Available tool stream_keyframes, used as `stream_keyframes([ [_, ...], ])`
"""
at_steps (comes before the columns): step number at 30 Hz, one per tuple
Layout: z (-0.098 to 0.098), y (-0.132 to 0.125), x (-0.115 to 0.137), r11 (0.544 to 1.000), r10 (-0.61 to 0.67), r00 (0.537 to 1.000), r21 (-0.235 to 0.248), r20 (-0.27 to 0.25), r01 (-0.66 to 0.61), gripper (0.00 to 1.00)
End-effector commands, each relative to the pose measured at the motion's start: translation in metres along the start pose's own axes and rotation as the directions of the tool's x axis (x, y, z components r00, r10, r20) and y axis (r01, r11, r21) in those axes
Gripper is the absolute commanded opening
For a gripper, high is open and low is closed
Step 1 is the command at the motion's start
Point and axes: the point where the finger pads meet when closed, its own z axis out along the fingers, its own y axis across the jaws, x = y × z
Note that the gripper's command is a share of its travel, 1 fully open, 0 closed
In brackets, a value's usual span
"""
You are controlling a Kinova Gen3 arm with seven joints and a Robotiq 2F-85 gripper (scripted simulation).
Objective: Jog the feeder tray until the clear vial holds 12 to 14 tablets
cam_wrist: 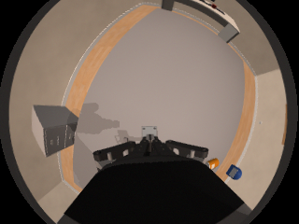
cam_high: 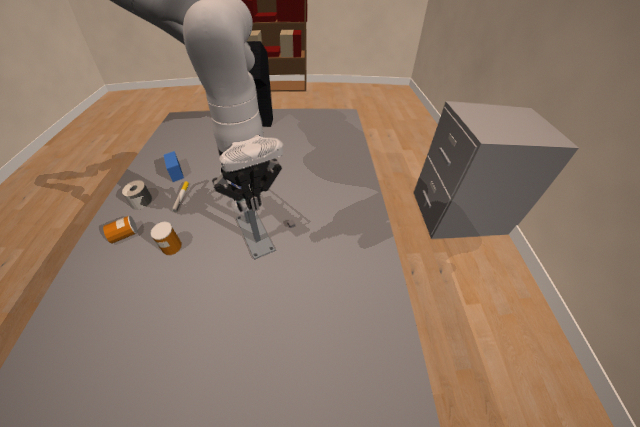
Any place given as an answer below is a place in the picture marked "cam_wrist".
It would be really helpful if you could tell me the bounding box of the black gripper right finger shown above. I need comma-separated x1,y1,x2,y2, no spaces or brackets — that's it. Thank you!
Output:
150,134,208,164

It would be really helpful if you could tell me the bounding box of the orange pill bottle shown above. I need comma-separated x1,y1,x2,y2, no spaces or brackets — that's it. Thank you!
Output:
206,158,219,169

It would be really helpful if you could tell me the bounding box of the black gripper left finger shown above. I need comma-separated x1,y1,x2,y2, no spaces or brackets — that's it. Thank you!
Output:
93,134,150,171

